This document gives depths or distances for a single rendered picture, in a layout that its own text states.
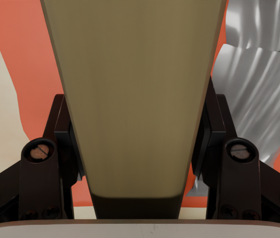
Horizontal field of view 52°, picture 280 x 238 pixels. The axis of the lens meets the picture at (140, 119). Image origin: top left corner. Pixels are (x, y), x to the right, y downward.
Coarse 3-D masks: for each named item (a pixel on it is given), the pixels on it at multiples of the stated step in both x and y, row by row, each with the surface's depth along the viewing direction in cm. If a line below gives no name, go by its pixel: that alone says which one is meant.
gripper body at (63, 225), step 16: (0, 224) 7; (16, 224) 7; (32, 224) 7; (48, 224) 7; (64, 224) 7; (80, 224) 7; (96, 224) 7; (112, 224) 7; (128, 224) 7; (144, 224) 7; (160, 224) 7; (176, 224) 7; (192, 224) 7; (208, 224) 7; (224, 224) 7; (240, 224) 7; (256, 224) 7; (272, 224) 7
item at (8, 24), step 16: (0, 0) 15; (16, 0) 15; (32, 0) 15; (0, 16) 15; (16, 16) 15; (32, 16) 15; (224, 16) 15; (0, 32) 16; (16, 32) 16; (32, 32) 16; (224, 32) 16
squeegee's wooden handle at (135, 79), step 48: (48, 0) 4; (96, 0) 4; (144, 0) 4; (192, 0) 4; (96, 48) 5; (144, 48) 5; (192, 48) 5; (96, 96) 5; (144, 96) 5; (192, 96) 5; (96, 144) 6; (144, 144) 6; (192, 144) 7; (96, 192) 8; (144, 192) 8
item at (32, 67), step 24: (0, 48) 17; (24, 48) 17; (48, 48) 17; (216, 48) 17; (24, 72) 18; (48, 72) 18; (24, 96) 19; (48, 96) 19; (24, 120) 21; (72, 192) 29
